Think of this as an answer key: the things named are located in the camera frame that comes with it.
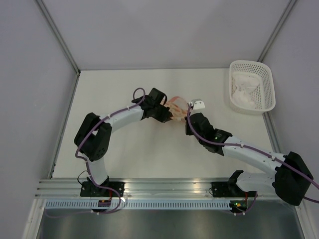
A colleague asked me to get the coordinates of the white slotted cable duct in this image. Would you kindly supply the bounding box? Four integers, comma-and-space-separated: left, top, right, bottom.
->
45, 199, 231, 210

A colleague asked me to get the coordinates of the left aluminium frame post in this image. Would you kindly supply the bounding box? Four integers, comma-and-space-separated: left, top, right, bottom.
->
34, 0, 81, 76

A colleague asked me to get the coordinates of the floral mesh laundry bag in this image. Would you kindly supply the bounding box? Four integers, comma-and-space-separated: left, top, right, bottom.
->
161, 96, 188, 123

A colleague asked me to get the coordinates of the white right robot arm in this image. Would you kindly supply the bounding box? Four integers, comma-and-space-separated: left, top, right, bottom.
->
185, 112, 315, 206

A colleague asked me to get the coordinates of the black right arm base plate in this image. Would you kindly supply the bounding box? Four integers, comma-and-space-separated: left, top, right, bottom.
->
210, 181, 255, 198

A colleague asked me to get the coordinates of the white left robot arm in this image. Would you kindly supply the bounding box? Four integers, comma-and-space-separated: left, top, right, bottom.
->
74, 88, 172, 197

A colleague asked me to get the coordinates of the aluminium frame post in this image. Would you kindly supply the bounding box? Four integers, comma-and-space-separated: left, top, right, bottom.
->
257, 0, 299, 62
34, 0, 81, 76

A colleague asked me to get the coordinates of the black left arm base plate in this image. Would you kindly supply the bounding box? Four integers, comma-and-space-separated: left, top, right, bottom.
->
80, 181, 125, 198

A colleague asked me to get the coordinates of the white bra in basket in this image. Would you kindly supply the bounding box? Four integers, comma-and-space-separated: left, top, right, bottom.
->
232, 73, 260, 109

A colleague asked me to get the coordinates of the aluminium mounting rail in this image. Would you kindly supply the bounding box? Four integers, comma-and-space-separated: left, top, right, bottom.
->
35, 178, 278, 199

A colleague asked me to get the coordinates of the white perforated plastic basket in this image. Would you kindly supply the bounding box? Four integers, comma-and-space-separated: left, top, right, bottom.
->
228, 60, 276, 115

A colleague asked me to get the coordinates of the right aluminium frame post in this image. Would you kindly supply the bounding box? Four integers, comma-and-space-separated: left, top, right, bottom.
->
257, 0, 299, 62

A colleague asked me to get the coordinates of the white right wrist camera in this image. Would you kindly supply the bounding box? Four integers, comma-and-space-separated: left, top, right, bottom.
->
188, 99, 205, 110

